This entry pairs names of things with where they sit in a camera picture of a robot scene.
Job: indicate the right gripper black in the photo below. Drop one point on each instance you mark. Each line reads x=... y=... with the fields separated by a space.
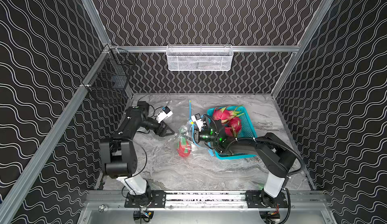
x=196 y=136

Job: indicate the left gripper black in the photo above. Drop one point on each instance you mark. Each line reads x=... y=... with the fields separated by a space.
x=161 y=127

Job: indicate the zip-top bag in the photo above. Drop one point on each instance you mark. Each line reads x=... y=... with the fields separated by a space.
x=180 y=112
x=197 y=150

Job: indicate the dragon fruit bag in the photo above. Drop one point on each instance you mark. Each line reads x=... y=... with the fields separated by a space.
x=235 y=124
x=184 y=148
x=224 y=114
x=230 y=131

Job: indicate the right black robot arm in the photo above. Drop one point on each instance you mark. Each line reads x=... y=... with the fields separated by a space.
x=281 y=161

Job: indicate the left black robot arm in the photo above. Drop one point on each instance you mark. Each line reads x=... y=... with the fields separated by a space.
x=118 y=155

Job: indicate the teal plastic basket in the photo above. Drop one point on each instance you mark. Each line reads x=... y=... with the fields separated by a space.
x=247 y=126

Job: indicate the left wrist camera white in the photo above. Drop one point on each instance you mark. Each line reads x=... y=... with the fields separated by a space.
x=164 y=114

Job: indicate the white mesh wall basket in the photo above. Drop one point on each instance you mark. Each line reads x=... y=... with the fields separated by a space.
x=199 y=57

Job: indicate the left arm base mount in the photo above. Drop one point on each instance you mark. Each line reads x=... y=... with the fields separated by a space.
x=153 y=199

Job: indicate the black wire wall basket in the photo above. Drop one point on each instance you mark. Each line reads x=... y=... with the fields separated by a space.
x=110 y=85

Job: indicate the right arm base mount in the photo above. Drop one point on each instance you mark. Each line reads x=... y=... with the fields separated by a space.
x=260 y=199

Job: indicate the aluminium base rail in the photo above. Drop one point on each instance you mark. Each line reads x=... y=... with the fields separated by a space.
x=216 y=200

